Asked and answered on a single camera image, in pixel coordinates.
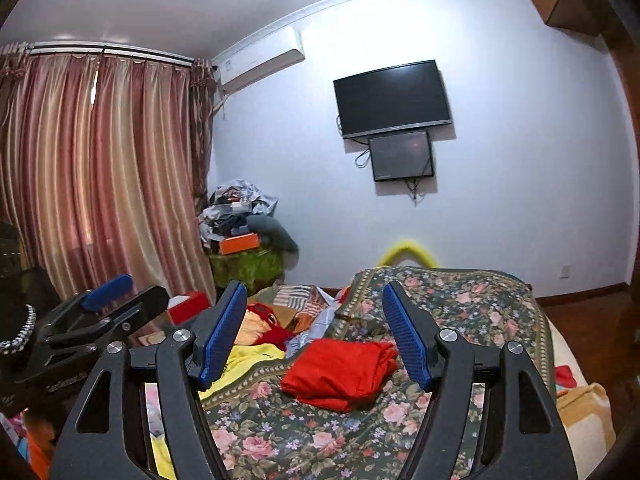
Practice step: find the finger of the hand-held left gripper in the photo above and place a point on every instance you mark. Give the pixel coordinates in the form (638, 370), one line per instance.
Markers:
(145, 305)
(107, 287)

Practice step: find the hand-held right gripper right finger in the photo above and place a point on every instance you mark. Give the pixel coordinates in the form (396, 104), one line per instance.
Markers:
(405, 335)

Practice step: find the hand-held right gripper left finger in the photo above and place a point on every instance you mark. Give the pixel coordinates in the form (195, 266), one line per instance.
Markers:
(222, 330)

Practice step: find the red zip jacket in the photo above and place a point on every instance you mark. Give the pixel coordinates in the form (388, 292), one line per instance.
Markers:
(340, 370)

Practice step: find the heap of colourful clothes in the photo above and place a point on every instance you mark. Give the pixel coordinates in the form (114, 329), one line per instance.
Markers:
(310, 310)

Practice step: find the red box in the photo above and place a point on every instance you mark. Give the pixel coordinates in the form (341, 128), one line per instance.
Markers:
(192, 310)

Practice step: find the yellow printed cloth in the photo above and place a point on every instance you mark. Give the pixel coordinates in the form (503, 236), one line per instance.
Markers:
(245, 360)

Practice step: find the red plush toy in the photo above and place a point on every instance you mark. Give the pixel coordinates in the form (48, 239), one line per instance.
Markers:
(272, 332)

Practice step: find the floral bed blanket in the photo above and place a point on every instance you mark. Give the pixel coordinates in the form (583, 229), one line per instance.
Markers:
(450, 300)

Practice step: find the green patterned table cloth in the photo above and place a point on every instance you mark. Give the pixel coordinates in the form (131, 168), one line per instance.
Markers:
(245, 270)

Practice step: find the yellow curved object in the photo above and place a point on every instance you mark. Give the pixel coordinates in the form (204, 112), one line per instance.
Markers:
(407, 247)

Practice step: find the orange box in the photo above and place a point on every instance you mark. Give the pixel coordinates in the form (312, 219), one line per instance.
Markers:
(240, 243)

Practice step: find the grey neck pillow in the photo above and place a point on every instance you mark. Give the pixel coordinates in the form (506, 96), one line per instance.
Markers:
(277, 232)

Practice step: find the pink striped curtain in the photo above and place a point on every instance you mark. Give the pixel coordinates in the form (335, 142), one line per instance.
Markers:
(100, 175)

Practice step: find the pile of clutter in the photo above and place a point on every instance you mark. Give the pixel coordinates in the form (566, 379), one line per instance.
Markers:
(230, 205)

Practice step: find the beige blanket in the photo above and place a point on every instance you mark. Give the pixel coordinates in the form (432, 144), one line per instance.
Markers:
(585, 415)

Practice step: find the white air conditioner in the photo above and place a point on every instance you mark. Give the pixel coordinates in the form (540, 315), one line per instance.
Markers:
(255, 60)

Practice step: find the white wall socket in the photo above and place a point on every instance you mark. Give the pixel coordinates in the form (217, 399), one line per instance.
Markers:
(564, 272)

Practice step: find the small wall monitor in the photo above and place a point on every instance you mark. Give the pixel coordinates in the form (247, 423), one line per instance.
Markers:
(400, 155)

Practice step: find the black wall television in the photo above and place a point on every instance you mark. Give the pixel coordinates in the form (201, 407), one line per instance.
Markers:
(392, 97)

